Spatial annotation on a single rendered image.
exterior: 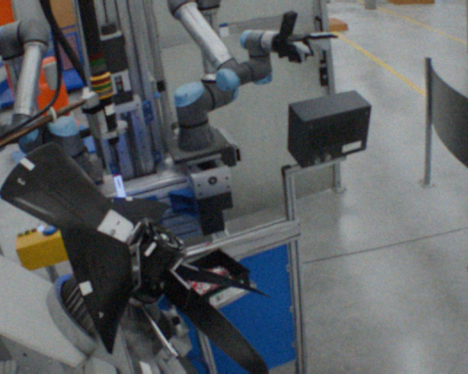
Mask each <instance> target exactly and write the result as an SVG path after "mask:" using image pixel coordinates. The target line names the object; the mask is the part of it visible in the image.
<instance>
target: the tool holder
mask: <svg viewBox="0 0 468 374"><path fill-rule="evenodd" d="M82 98H83V99H84V100H85V102H86V104H85V105H82V106H80V108H81V109H82V114H85V113H86V114H88V116H89V118H90V122H91V125H92V126H91V127H92V130H93V133H94V134H96V138H98V139H103V140H105V139H111V138H115V136H118V135H121V134H123V133H125V132H126V131H127V122H126V121H123V120H120V121H117V123H118V127H116V128H114V129H111V130H108V128H107V126H106V122H105V118H104V117H105V116H104V112H103V111H104V107H103V103H102V102H99V98H98V93H93V94H91V95H89V96H86V97H85V95H83V96H82V97H79V98H78V99H79V100H80V99H82Z"/></svg>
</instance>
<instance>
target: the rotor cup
mask: <svg viewBox="0 0 468 374"><path fill-rule="evenodd" d="M137 226H138V227H137V228H136V229H135V231H134V232H133V233H132V234H131V235H130V236H129V237H128V239H127V240H126V241H125V243H127V244H128V245H129V246H130V245H133V244H135V243H136V244H137V245H138V248H139V262H140V284H141V285H140V287H139V288H138V289H136V290H135V291H134V292H132V295H133V296H134V297H136V298H137V299H139V300H141V301H144V302H147V303H154V302H157V301H158V300H160V297H161V296H162V292H161V291H162V288H161V285H160V282H164V281H165V279H166V275H167V274H166V271H167V269H168V268H169V269H170V270H172V269H173V268H174V266H175V265H176V264H177V262H178V261H179V260H180V259H181V258H183V259H182V260H181V262H182V261H183V260H185V258H186V256H187V250H186V247H185V244H184V243H183V242H182V241H181V240H180V239H179V238H178V237H177V236H176V235H175V234H174V233H173V232H172V231H170V230H168V229H167V228H166V227H164V225H163V224H160V223H159V222H157V221H154V220H152V219H148V218H145V219H143V220H142V221H141V222H140V224H139V225H137ZM161 234H162V235H166V236H167V237H168V239H169V241H166V240H164V239H163V238H162V237H161V236H160V235H161ZM153 243H155V244H156V247H155V248H154V249H153V250H152V252H151V253H150V254H149V255H148V256H147V255H146V254H145V252H147V251H148V249H149V248H150V247H151V246H152V244H153ZM181 262H180V263H179V264H178V265H177V266H179V265H180V264H181ZM176 268H177V267H176ZM176 268H175V269H176ZM175 269H174V270H172V271H175Z"/></svg>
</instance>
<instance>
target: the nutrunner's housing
mask: <svg viewBox="0 0 468 374"><path fill-rule="evenodd" d="M99 102H102V103H103V107H104V111H103V112H104V116H105V117H104V118H105V122H106V126H107V128H108V130H111V129H114V128H116V127H118V123H117V120H116V115H117V113H116V110H115V106H114V100H113V97H112V95H111V96H109V97H106V98H102V99H99ZM107 142H108V144H109V145H115V144H117V143H118V142H119V135H118V136H115V138H111V139H107Z"/></svg>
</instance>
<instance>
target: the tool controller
mask: <svg viewBox="0 0 468 374"><path fill-rule="evenodd" d="M371 109H372V104H371V103H370V102H368V101H367V100H366V99H365V98H364V97H363V96H362V95H360V94H359V93H358V92H357V90H351V91H345V92H341V93H335V94H328V95H325V96H321V97H317V98H315V99H312V98H311V99H307V100H304V101H301V102H295V103H291V104H289V114H288V136H287V151H289V154H290V155H292V156H293V158H294V159H295V160H296V162H297V163H298V164H299V165H300V167H301V168H305V167H311V166H313V165H316V164H320V163H323V162H326V161H329V160H332V159H336V158H340V157H343V156H346V155H349V154H350V155H352V154H355V153H358V152H360V151H364V150H365V149H366V144H367V139H368V134H369V130H368V129H369V124H370V119H371Z"/></svg>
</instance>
